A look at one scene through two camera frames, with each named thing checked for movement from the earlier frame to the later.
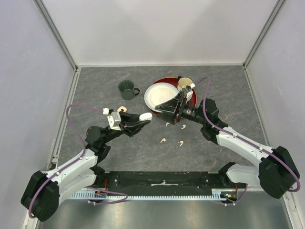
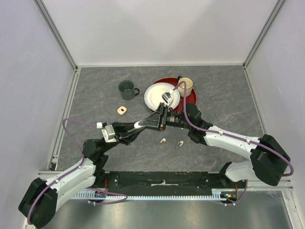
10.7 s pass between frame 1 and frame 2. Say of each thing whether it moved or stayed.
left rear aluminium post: stayed
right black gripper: moved
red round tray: stayed
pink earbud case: stayed
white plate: stayed
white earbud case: moved
